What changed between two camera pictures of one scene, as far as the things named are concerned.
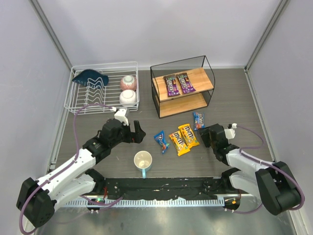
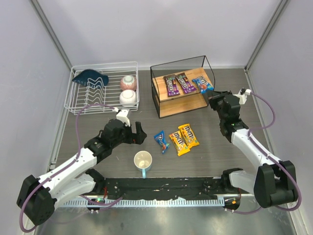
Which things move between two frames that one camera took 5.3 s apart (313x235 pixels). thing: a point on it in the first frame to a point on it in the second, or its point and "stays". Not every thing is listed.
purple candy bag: [186, 85] stays
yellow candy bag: [188, 133] stays
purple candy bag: [172, 86] stays
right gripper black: [209, 136] to [215, 102]
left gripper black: [132, 133] stays
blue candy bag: [198, 120] to [204, 86]
